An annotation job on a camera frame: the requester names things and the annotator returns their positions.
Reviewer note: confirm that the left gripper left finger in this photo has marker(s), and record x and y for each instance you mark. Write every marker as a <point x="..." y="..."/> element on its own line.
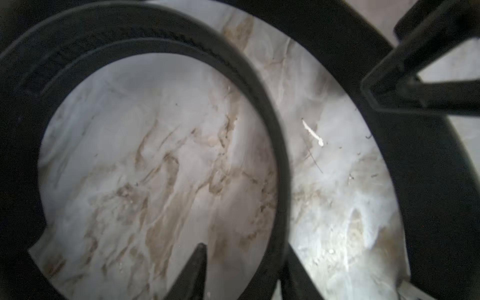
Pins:
<point x="190" y="284"/>

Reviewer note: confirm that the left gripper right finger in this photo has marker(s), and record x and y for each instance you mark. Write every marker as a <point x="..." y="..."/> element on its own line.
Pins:
<point x="295" y="281"/>

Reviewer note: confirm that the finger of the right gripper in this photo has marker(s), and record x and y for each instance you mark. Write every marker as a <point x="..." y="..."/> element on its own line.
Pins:
<point x="460" y="98"/>
<point x="428" y="30"/>

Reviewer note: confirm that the long black belt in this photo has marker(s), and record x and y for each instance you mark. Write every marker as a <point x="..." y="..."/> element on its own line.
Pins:
<point x="437" y="191"/>

